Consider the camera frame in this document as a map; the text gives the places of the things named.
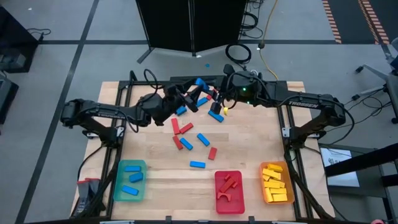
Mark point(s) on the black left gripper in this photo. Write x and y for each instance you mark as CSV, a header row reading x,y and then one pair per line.
x,y
174,99

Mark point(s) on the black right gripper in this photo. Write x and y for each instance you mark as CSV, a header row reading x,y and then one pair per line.
x,y
225,90

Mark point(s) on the blue wooden block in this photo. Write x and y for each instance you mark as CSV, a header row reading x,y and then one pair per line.
x,y
197,164
136,177
132,168
202,101
215,116
130,190
202,84
203,139
181,110
186,143

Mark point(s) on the red wooden arch block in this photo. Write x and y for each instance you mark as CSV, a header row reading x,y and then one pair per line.
x,y
224,194
227,177

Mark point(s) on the long yellow wooden block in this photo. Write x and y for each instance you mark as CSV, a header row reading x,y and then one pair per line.
x,y
276,184

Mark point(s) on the large yellow wooden block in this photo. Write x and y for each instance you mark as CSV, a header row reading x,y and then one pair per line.
x,y
280,197

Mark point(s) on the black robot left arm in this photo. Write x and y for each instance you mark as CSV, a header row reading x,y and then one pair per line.
x,y
102,110

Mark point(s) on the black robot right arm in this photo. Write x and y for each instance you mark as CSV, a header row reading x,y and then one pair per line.
x,y
304,104

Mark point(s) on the black partition panel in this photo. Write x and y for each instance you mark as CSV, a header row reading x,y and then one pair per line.
x,y
217,21
164,21

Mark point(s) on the red plastic bin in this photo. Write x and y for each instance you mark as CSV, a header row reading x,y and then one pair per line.
x,y
237,202

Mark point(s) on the orange plastic bin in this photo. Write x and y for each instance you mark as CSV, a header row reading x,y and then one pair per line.
x,y
288,179

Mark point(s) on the teal plastic bin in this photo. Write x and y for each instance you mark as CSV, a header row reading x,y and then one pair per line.
x,y
118,180

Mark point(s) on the white printed sheet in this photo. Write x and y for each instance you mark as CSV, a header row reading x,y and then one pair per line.
x,y
334,155

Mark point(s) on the grey box with red top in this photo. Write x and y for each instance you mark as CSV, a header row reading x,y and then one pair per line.
x,y
84,193

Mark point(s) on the black metal beam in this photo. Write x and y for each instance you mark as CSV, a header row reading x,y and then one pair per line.
x,y
367,160

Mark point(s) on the grey office chair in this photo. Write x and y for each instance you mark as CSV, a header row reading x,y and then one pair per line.
x,y
390,90

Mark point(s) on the black equipment cart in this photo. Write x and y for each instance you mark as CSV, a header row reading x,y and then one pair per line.
x,y
15,40

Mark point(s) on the dark equipment box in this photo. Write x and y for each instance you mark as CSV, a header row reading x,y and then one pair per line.
x,y
6,99

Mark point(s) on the red round object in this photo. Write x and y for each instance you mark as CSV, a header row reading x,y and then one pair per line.
x,y
377,221

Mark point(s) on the black aluminium table frame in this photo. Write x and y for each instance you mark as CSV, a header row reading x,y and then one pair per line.
x,y
280,83

